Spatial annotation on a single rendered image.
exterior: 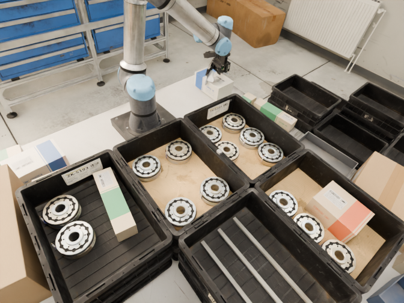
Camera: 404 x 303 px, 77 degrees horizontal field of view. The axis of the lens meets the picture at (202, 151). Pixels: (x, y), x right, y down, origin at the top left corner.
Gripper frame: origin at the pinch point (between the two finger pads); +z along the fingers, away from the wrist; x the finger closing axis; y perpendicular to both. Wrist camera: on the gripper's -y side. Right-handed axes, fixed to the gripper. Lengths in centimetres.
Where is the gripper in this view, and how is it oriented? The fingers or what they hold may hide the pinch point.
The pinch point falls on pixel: (213, 80)
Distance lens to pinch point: 152.5
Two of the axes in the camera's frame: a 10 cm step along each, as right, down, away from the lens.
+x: 7.5, -4.6, 4.8
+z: -0.9, 6.5, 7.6
